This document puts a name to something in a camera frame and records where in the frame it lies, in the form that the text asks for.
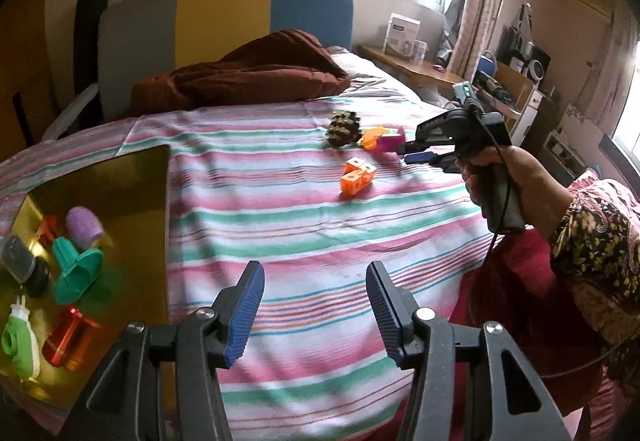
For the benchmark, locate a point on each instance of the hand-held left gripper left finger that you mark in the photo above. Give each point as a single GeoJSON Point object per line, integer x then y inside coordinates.
{"type": "Point", "coordinates": [245, 316]}

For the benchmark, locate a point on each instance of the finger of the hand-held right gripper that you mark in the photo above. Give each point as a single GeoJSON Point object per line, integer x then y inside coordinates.
{"type": "Point", "coordinates": [425, 157]}
{"type": "Point", "coordinates": [411, 147]}

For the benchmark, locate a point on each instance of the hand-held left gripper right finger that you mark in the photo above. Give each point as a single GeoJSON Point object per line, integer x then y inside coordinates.
{"type": "Point", "coordinates": [387, 316]}

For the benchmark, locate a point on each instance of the magenta toy cube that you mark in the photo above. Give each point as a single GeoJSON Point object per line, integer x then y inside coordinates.
{"type": "Point", "coordinates": [390, 141]}

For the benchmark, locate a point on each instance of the gold metal tin box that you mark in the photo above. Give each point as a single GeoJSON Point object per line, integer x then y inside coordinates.
{"type": "Point", "coordinates": [100, 221]}

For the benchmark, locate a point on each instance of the green plastic toy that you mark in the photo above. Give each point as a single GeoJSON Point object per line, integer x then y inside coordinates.
{"type": "Point", "coordinates": [75, 271]}

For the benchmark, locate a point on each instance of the translucent red toy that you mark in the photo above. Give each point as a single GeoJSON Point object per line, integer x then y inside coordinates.
{"type": "Point", "coordinates": [67, 338]}

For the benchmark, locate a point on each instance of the purple soap bar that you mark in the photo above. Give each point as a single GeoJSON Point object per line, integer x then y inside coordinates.
{"type": "Point", "coordinates": [84, 223]}

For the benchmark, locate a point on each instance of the small red toy block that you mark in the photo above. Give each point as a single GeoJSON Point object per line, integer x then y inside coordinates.
{"type": "Point", "coordinates": [46, 230]}

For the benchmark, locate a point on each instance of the white green toy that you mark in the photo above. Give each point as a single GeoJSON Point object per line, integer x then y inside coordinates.
{"type": "Point", "coordinates": [20, 341]}

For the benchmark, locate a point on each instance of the grey black case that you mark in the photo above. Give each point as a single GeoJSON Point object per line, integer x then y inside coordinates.
{"type": "Point", "coordinates": [17, 255]}

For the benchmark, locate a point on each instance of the person's right hand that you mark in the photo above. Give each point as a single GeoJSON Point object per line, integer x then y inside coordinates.
{"type": "Point", "coordinates": [530, 191]}

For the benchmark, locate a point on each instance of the white shelf unit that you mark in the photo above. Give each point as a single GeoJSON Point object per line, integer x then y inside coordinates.
{"type": "Point", "coordinates": [525, 106]}

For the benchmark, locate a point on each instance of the orange toy blocks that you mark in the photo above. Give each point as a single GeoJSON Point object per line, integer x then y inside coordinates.
{"type": "Point", "coordinates": [357, 176]}

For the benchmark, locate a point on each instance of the pine cone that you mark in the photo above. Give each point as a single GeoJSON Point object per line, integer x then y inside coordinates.
{"type": "Point", "coordinates": [344, 130]}

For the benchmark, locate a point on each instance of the wooden nightstand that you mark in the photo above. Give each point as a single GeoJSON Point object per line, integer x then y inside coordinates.
{"type": "Point", "coordinates": [415, 71]}

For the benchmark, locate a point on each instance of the blue container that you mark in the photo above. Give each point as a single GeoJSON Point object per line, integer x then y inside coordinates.
{"type": "Point", "coordinates": [485, 63]}

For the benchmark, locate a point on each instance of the black silver stereo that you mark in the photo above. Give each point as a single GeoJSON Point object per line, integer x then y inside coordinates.
{"type": "Point", "coordinates": [527, 58]}

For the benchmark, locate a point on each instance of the striped bedsheet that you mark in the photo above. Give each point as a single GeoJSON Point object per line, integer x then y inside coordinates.
{"type": "Point", "coordinates": [300, 231]}

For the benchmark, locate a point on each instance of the white cardboard box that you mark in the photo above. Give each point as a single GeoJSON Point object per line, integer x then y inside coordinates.
{"type": "Point", "coordinates": [402, 36]}

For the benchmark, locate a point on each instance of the person's red clothing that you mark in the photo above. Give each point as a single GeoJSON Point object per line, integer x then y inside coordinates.
{"type": "Point", "coordinates": [520, 321]}

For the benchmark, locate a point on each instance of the brown blanket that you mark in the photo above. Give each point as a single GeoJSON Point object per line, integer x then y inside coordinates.
{"type": "Point", "coordinates": [240, 73]}

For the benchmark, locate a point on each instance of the grey yellow blue headboard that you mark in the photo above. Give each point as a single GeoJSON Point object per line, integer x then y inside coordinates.
{"type": "Point", "coordinates": [220, 21]}

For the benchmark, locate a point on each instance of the white chair armrest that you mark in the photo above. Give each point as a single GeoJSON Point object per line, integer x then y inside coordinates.
{"type": "Point", "coordinates": [70, 113]}

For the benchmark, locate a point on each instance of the wooden wardrobe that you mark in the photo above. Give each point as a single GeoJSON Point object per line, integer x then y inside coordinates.
{"type": "Point", "coordinates": [25, 51]}

